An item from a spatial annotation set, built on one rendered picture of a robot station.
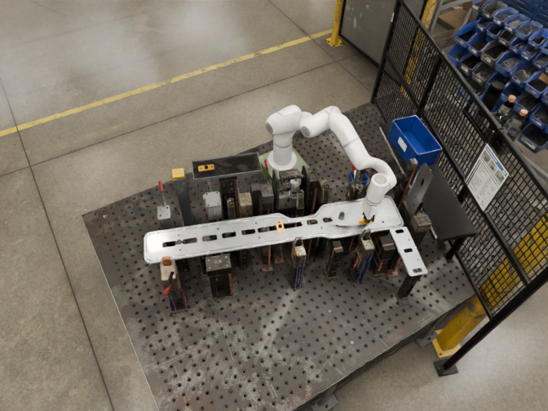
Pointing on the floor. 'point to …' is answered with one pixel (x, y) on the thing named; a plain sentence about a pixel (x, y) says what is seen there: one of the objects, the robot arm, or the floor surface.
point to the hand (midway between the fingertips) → (367, 218)
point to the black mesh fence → (444, 367)
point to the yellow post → (452, 335)
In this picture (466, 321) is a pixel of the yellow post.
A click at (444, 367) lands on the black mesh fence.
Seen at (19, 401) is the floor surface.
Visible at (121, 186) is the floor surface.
